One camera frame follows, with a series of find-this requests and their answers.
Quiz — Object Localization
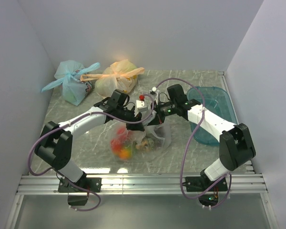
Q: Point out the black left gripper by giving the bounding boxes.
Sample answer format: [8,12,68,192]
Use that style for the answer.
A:
[117,106,145,132]

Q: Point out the orange tied plastic bag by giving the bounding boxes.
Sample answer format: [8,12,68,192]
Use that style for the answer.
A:
[80,60,145,98]

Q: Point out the orange green fake mango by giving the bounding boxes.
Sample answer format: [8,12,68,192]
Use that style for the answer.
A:
[118,148,132,160]

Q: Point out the teal plastic tray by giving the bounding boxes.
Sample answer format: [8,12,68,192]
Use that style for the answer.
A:
[186,86,238,146]

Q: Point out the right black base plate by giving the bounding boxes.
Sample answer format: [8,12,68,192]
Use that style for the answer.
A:
[183,177,228,192]

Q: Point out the clear lemon-print plastic bag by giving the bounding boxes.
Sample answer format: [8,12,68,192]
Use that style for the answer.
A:
[109,122,172,162]

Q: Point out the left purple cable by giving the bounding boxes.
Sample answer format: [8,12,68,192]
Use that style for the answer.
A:
[28,94,155,211]

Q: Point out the blue tied plastic bag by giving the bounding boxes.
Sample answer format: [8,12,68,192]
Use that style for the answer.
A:
[41,60,100,106]

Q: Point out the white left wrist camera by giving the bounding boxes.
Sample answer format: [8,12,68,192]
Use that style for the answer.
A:
[135,94,148,114]

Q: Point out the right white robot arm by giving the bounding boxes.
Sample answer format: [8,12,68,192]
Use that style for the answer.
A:
[154,84,256,191]

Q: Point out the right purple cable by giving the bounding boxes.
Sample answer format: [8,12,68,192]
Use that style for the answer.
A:
[155,78,232,209]

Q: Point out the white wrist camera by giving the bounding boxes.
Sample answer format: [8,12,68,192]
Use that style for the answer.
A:
[135,94,148,114]
[149,87,160,103]

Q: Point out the fake longan bunch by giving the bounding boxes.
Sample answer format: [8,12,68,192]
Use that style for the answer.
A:
[135,136,157,152]

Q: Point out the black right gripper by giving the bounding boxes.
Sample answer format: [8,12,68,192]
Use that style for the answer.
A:
[144,100,177,126]

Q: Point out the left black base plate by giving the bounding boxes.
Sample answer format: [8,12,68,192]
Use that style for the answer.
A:
[58,177,102,193]

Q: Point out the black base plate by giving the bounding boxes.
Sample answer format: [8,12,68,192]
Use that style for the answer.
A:
[58,177,102,193]
[183,177,228,192]

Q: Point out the red fake pepper bunch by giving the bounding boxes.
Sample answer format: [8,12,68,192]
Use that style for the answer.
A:
[110,127,128,155]

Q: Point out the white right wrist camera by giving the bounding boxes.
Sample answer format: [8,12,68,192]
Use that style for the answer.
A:
[149,87,160,103]

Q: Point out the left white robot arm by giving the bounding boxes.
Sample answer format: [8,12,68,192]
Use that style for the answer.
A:
[32,90,144,192]

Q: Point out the purple cable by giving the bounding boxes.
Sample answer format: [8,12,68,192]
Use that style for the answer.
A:
[28,94,155,211]
[155,78,232,209]

